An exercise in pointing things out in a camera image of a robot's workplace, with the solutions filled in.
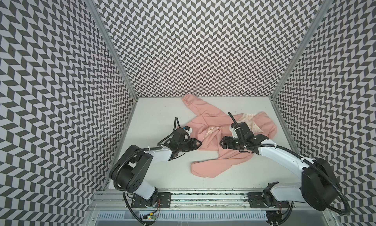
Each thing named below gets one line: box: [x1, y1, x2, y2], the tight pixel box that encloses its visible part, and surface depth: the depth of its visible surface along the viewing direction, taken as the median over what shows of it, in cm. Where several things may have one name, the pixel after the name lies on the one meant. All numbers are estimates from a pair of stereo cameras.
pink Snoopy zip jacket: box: [181, 94, 277, 179], surface depth 92 cm
